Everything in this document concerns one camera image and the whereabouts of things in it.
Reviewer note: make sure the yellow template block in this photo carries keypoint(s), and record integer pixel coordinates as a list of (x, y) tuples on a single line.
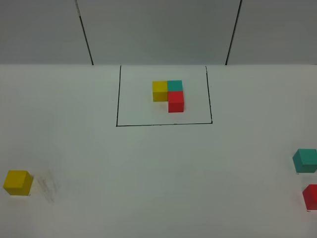
[(160, 91)]

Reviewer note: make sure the red template block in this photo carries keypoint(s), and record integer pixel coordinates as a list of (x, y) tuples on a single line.
[(175, 102)]

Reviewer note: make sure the green template block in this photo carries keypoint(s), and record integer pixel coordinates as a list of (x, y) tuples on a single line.
[(174, 85)]

